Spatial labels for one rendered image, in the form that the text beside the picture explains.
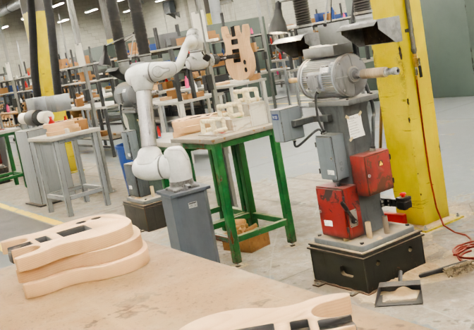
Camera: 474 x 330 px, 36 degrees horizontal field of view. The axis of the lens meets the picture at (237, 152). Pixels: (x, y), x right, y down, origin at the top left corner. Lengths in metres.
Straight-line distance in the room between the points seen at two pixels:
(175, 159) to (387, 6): 1.85
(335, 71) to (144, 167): 1.37
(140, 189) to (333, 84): 3.02
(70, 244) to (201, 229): 2.37
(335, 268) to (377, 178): 0.61
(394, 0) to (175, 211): 2.10
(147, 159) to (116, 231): 2.35
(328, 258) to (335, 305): 2.81
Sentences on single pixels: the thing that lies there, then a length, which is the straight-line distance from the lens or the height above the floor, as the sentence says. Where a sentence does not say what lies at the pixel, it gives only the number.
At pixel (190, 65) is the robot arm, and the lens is 5.16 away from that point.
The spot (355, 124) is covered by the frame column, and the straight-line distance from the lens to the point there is 4.32.
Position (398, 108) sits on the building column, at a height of 0.89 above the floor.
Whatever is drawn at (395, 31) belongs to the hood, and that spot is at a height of 1.46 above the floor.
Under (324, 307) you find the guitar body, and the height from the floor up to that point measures 0.93.
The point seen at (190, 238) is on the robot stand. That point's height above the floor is 0.40.
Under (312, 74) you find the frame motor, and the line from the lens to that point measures 4.38.
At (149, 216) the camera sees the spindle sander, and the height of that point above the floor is 0.14.
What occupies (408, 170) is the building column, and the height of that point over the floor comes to 0.44.
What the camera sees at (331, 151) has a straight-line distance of 4.25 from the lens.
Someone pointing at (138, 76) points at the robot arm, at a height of 1.45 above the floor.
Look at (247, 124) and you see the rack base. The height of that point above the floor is 0.96.
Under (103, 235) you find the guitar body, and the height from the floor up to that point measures 1.03.
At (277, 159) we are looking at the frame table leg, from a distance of 5.29.
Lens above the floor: 1.54
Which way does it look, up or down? 8 degrees down
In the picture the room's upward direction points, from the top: 10 degrees counter-clockwise
